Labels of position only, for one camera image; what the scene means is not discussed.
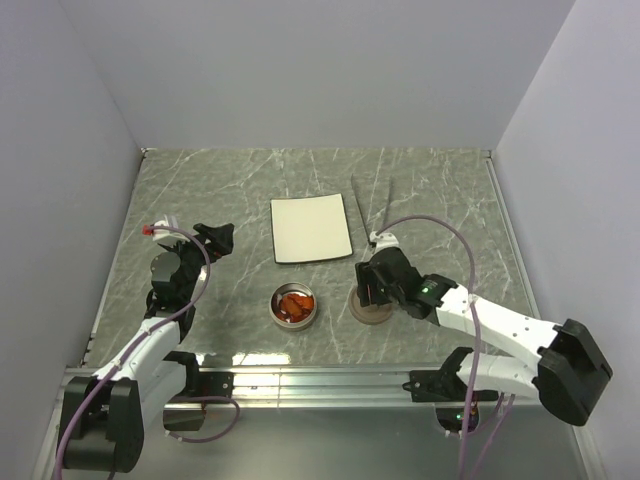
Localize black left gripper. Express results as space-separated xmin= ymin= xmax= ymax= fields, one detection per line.
xmin=162 ymin=223 xmax=233 ymax=301

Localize brown round lunch box lid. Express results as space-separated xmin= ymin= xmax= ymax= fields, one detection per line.
xmin=347 ymin=287 xmax=393 ymax=325

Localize steel serving tongs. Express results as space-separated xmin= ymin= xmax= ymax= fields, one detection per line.
xmin=350 ymin=174 xmax=395 ymax=250

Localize orange fried chicken wing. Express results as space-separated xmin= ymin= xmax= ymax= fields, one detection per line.
xmin=276 ymin=293 xmax=315 ymax=323

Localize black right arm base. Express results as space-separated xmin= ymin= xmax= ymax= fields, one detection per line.
xmin=402 ymin=347 xmax=504 ymax=438

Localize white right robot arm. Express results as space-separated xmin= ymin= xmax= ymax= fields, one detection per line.
xmin=355 ymin=247 xmax=613 ymax=426

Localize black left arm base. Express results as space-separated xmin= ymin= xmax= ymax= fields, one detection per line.
xmin=162 ymin=351 xmax=234 ymax=438

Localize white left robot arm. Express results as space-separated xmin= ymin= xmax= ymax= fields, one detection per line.
xmin=52 ymin=217 xmax=234 ymax=479

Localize round steel lunch box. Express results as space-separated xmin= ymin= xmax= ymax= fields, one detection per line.
xmin=268 ymin=282 xmax=318 ymax=332

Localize white rectangular plate, black rim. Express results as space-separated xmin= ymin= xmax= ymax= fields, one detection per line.
xmin=270 ymin=194 xmax=353 ymax=264

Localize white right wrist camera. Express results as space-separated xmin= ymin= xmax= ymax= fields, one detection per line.
xmin=369 ymin=232 xmax=399 ymax=254

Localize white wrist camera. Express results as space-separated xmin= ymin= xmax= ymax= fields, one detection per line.
xmin=369 ymin=232 xmax=399 ymax=254
xmin=142 ymin=215 xmax=185 ymax=248

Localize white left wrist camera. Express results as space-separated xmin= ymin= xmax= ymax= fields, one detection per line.
xmin=142 ymin=215 xmax=185 ymax=248

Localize aluminium front rail frame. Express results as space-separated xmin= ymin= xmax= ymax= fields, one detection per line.
xmin=129 ymin=361 xmax=438 ymax=408

